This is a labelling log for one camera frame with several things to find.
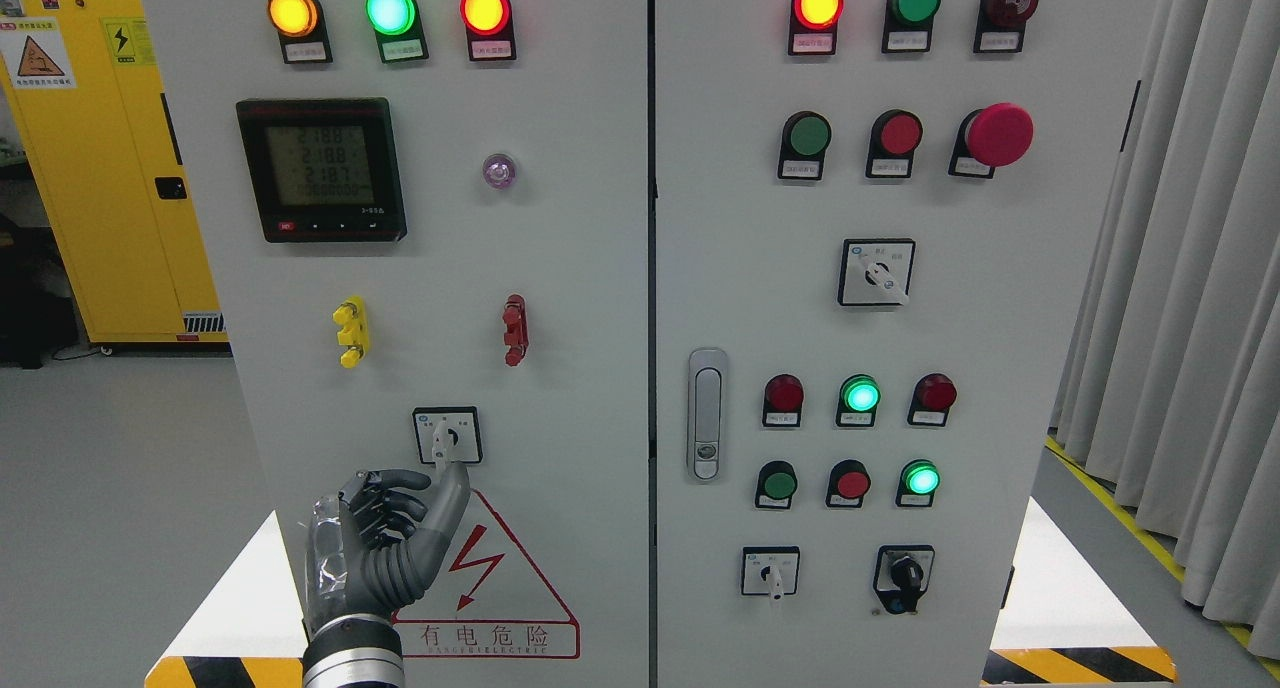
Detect silver cabinet door handle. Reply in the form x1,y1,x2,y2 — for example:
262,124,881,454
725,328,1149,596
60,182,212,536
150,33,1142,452
686,349,728,482

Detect grey cabinet door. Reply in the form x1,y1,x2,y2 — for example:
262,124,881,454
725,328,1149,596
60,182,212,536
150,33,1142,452
655,0,1157,687
142,0,650,687

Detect red indicator lamp top left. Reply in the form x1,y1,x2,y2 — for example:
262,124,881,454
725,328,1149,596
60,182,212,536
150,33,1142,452
460,0,517,61

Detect black knob selector switch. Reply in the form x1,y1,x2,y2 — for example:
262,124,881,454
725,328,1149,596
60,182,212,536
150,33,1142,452
872,545,936,615

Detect clear round indicator light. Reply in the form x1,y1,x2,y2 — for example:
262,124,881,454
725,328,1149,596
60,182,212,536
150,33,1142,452
483,152,518,191

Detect lower left rotary selector switch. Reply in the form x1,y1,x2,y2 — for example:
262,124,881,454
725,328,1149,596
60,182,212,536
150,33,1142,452
740,545,801,601

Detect red terminal connector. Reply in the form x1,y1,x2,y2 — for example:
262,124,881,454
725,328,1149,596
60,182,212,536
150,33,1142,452
502,293,530,366

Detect red push button lower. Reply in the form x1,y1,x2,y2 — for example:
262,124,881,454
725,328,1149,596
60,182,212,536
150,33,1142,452
826,459,870,509

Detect dark red indicator lamp right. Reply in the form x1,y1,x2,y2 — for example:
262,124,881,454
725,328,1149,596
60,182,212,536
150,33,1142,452
908,373,957,427

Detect door rotary selector switch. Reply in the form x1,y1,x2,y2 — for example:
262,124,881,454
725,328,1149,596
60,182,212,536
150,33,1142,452
412,405,484,465

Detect lit green push button lower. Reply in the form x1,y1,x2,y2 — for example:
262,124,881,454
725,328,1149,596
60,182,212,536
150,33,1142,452
895,459,941,509

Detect dark red indicator lamp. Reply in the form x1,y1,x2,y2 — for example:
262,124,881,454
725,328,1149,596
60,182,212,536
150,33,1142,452
908,373,957,427
762,373,805,428

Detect grey left cabinet door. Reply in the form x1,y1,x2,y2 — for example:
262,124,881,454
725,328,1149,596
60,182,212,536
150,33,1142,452
142,0,650,687

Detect lit red indicator lamp right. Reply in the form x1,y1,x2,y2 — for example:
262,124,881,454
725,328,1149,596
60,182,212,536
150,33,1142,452
787,0,844,56

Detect amber indicator lamp top left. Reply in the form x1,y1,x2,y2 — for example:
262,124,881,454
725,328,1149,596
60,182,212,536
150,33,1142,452
268,0,332,64

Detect green indicator lamp top left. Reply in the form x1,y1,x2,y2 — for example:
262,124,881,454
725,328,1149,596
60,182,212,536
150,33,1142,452
365,0,430,64

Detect right cabinet base hazard stripes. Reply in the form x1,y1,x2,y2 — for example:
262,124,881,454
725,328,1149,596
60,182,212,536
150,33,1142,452
980,497,1179,688

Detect red push button upper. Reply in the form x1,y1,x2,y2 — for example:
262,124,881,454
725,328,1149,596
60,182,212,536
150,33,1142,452
864,109,923,179

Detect green push button upper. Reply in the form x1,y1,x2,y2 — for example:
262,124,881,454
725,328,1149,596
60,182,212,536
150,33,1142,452
776,111,832,182

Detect dark red indicator lamp left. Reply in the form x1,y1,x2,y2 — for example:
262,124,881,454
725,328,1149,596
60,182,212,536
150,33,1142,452
762,373,805,428

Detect left cabinet base hazard stripes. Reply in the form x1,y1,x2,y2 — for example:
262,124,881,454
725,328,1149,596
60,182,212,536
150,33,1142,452
145,514,306,687

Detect red electric hazard warning sticker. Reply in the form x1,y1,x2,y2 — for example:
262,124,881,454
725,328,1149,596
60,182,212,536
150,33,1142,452
392,491,581,659

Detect dark red buzzer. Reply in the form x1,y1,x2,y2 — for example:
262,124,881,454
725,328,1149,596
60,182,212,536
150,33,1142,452
972,0,1039,54

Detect green push button lower left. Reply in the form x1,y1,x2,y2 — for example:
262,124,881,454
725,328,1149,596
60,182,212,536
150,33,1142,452
754,460,797,510

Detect black digital power meter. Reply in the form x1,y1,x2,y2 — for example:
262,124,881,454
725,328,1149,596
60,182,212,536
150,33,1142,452
236,97,407,243

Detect cabinet base hazard stripes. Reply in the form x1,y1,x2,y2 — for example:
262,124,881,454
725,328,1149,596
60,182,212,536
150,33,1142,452
980,497,1179,688
145,514,306,687

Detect dark green indicator lamp top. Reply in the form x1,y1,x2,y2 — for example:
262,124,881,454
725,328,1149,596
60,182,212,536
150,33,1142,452
881,0,942,54

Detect lit green indicator lamp middle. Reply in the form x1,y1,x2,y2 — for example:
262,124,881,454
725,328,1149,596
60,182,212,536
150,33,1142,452
835,373,881,428

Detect grey curtain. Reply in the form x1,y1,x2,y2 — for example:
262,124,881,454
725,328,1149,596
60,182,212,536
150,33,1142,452
1053,0,1279,659

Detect yellow terminal connector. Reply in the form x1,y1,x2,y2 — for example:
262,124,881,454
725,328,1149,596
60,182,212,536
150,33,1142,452
332,295,371,370

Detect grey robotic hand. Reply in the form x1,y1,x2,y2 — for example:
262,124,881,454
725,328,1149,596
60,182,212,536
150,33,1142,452
305,463,472,639

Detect yellow safety storage cabinet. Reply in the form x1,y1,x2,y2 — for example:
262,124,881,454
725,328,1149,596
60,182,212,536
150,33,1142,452
3,0,228,347

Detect red mushroom emergency stop button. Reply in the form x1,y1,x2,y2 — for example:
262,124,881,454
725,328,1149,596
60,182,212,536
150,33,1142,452
948,104,1036,179

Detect red push button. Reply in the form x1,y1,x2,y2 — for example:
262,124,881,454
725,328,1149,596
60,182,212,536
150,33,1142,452
864,109,923,179
826,459,870,509

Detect upper right rotary selector switch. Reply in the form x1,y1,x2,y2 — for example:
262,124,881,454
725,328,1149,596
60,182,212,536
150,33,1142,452
836,238,916,308

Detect grey right cabinet door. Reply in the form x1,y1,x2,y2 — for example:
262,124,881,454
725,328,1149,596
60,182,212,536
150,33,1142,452
655,0,1157,687

